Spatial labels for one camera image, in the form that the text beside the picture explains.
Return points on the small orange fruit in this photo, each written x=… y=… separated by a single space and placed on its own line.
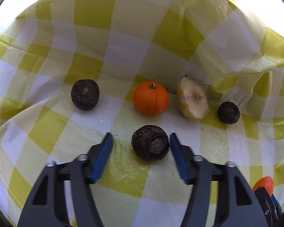
x=265 y=182

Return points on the dark wrinkled fruit left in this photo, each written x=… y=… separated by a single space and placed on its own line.
x=85 y=94

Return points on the dark wrinkled fruit front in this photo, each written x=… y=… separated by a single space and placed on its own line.
x=150 y=143

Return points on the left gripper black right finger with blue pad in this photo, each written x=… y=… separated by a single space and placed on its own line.
x=236 y=205

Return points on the small dark wrinkled fruit right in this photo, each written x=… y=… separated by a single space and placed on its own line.
x=228 y=113

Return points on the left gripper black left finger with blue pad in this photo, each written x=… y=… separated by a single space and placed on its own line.
x=46 y=203

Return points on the orange tangerine with stem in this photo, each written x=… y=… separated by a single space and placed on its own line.
x=150 y=99

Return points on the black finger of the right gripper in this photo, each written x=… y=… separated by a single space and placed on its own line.
x=270 y=206

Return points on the pale yellow cut fruit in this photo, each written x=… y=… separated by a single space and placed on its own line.
x=191 y=99

